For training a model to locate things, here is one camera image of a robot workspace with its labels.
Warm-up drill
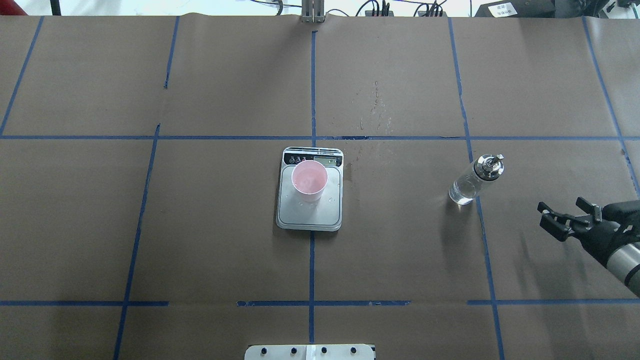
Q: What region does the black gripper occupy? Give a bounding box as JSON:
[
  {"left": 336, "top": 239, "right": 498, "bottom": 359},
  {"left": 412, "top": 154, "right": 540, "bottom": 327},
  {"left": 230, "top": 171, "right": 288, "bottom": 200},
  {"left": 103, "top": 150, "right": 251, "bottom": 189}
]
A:
[{"left": 539, "top": 196, "right": 640, "bottom": 267}]

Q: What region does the glass sauce bottle steel spout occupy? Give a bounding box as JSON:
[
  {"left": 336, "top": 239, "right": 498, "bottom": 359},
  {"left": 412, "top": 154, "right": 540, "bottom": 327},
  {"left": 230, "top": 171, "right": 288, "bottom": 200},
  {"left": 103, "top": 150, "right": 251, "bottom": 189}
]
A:
[{"left": 448, "top": 153, "right": 505, "bottom": 206}]

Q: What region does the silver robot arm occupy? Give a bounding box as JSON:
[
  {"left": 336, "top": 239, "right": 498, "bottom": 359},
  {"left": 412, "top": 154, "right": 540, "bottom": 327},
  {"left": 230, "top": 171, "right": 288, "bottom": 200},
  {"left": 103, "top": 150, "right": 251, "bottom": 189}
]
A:
[{"left": 537, "top": 197, "right": 640, "bottom": 296}]

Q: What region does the grey digital kitchen scale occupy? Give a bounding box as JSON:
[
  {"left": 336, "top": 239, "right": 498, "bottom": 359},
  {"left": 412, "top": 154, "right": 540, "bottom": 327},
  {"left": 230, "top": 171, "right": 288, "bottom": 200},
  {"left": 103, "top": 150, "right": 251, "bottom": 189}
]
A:
[{"left": 275, "top": 146, "right": 345, "bottom": 232}]

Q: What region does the black box white label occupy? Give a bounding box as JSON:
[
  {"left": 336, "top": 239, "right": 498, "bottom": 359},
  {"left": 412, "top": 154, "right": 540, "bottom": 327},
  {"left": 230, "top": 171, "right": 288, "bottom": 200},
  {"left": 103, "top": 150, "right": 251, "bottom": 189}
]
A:
[{"left": 473, "top": 0, "right": 556, "bottom": 18}]

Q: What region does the aluminium frame post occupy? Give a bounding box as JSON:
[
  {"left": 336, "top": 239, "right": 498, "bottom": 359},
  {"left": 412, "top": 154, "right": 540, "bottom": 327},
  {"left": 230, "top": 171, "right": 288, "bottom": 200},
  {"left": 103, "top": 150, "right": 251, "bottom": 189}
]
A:
[{"left": 301, "top": 0, "right": 326, "bottom": 24}]

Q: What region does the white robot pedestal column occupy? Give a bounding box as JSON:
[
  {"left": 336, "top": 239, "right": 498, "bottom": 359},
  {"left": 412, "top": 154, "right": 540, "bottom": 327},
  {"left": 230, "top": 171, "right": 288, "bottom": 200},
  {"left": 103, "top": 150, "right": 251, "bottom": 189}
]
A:
[{"left": 244, "top": 343, "right": 377, "bottom": 360}]

